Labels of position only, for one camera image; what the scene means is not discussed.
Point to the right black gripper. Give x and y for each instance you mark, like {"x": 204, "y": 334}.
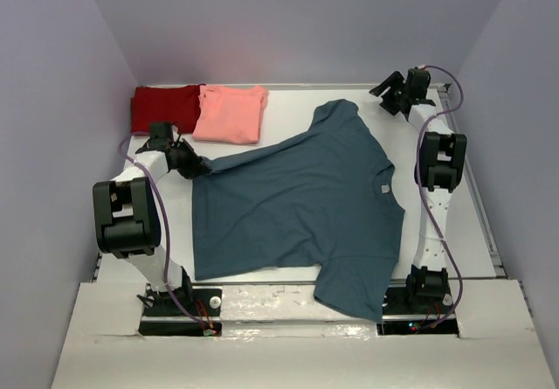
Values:
{"x": 394, "y": 96}

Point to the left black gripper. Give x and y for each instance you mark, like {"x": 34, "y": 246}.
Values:
{"x": 189, "y": 165}

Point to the blue t-shirt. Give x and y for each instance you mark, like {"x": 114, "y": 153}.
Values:
{"x": 321, "y": 198}

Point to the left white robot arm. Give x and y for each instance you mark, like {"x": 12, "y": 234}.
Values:
{"x": 131, "y": 221}

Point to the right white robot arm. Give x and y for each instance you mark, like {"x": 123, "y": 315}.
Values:
{"x": 438, "y": 172}

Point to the folded red t-shirt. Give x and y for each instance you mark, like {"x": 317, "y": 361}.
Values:
{"x": 177, "y": 105}

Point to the folded pink t-shirt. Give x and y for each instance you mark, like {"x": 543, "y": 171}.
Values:
{"x": 230, "y": 115}

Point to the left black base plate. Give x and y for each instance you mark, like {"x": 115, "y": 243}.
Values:
{"x": 178, "y": 315}

